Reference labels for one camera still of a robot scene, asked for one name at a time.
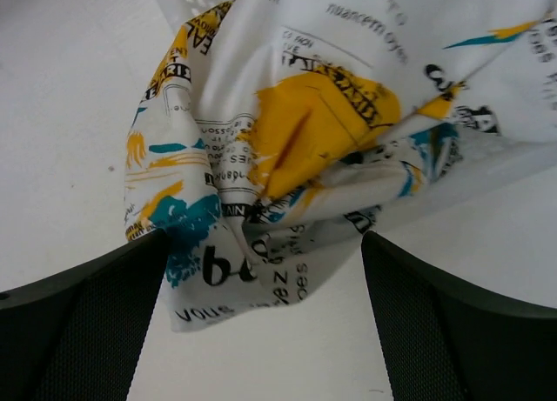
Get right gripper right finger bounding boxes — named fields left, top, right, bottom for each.
left=361, top=231, right=556, bottom=400

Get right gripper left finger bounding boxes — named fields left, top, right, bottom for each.
left=1, top=231, right=169, bottom=400

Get white patterned printed shorts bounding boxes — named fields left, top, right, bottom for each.
left=124, top=0, right=556, bottom=332

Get white perforated plastic basket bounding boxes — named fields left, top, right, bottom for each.
left=163, top=0, right=245, bottom=37

